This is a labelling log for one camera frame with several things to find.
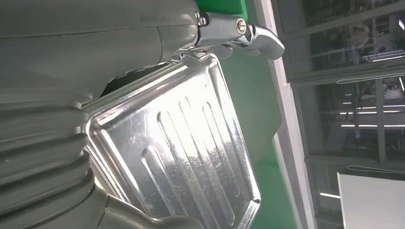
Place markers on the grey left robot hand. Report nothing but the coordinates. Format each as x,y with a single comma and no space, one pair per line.
79,47

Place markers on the white panel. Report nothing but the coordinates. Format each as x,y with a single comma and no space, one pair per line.
373,202

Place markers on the green conveyor belt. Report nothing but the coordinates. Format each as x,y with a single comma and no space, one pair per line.
272,196

